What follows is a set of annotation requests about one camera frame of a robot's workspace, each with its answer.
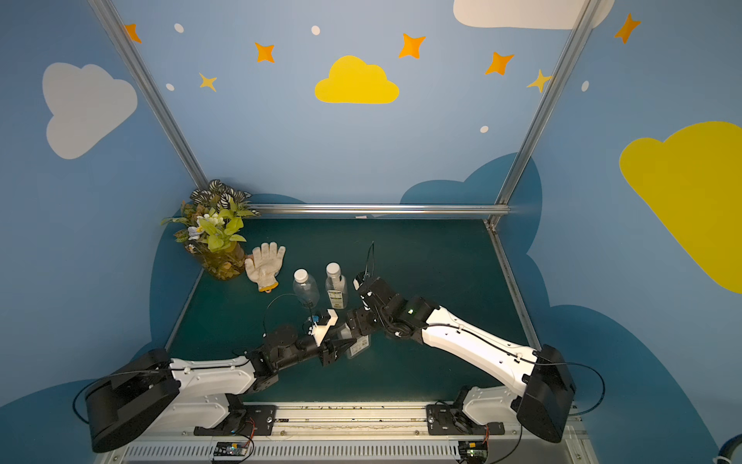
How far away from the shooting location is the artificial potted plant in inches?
34.2

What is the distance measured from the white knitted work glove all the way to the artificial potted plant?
40 mm

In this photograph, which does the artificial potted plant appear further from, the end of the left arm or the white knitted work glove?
the end of the left arm

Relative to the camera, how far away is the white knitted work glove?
1029mm
